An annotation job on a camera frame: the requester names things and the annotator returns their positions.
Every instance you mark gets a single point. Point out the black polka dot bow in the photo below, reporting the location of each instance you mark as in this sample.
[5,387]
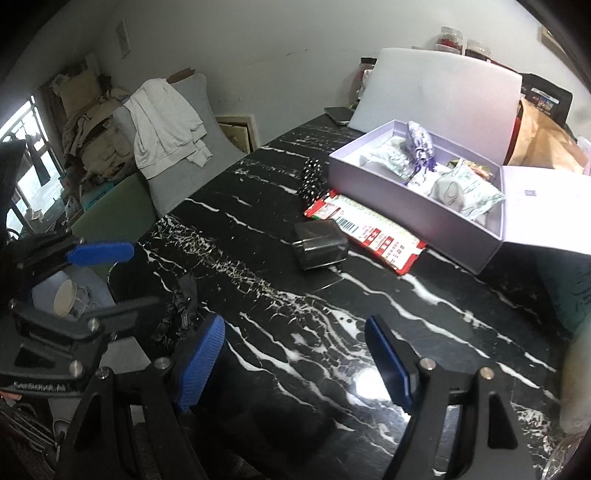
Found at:
[311,184]

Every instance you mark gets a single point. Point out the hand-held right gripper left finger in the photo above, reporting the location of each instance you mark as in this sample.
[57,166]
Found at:
[203,360]

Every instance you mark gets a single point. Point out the brown paper bag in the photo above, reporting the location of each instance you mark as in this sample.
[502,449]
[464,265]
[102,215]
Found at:
[540,143]

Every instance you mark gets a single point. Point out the smartphone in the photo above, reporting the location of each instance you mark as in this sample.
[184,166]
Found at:
[339,115]

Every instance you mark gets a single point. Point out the cardboard box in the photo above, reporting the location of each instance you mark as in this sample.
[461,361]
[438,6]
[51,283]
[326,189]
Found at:
[181,76]

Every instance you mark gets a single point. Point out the glass jar with red contents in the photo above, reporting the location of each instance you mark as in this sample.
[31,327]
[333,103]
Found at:
[448,41]

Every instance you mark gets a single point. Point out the purple fabric sachet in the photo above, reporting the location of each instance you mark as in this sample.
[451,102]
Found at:
[419,138]

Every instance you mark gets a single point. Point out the wall switch plate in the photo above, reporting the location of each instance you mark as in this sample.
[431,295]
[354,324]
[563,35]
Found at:
[123,39]

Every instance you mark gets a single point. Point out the white papers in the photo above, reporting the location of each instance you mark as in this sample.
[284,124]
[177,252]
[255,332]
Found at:
[584,154]

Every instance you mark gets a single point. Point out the black printed bag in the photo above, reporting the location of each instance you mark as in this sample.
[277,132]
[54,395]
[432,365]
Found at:
[545,97]

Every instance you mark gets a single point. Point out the white garment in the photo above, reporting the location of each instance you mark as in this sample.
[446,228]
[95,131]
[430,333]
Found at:
[161,124]

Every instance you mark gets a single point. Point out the glass jar with dark contents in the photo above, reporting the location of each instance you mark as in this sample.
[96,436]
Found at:
[478,50]

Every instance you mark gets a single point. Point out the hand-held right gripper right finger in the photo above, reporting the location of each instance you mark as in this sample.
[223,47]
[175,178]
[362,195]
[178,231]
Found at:
[390,364]

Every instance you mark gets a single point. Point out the white bread-print packet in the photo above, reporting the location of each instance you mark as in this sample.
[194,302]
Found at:
[388,159]
[466,191]

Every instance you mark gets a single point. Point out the gold red snack bag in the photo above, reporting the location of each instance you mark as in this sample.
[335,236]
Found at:
[480,170]

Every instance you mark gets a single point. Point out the pile of beige cloth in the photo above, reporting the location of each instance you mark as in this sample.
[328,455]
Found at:
[92,138]

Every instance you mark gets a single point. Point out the grey chair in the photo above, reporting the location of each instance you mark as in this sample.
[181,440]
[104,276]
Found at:
[184,184]

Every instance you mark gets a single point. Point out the light wooden picture frame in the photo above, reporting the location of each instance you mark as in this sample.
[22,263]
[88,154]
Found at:
[554,44]

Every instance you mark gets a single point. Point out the clear glass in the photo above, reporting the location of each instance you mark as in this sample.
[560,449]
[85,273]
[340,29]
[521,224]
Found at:
[568,459]

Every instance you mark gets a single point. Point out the leaning wooden frame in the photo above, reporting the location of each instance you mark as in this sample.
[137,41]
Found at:
[235,134]

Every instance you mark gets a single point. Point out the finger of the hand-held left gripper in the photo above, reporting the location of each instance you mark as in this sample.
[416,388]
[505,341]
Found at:
[99,254]
[92,323]

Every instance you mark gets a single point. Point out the window with railing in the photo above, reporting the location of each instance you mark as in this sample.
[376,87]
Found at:
[41,161]

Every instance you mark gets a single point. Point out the teal cloth bag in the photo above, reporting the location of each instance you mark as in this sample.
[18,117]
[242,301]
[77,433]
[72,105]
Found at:
[568,295]

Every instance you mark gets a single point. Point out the white cup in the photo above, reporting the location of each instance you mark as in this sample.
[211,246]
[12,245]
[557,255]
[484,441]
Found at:
[64,295]

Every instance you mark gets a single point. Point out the red white snack packet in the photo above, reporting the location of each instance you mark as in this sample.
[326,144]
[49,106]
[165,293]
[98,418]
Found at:
[383,235]

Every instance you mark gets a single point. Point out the black lace scrunchie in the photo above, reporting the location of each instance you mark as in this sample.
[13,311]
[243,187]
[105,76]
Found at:
[182,300]

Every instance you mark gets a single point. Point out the green chair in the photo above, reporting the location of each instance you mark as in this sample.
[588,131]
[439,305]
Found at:
[115,207]

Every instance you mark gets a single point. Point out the white foam board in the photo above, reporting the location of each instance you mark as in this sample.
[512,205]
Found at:
[438,92]

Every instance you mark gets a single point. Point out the blue box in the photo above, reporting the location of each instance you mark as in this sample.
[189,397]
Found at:
[97,196]

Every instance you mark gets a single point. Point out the lavender gift box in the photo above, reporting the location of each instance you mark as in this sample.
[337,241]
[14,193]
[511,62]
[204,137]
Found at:
[401,207]

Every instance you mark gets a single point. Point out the small shiny metallic box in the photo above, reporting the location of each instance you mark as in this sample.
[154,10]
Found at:
[321,247]

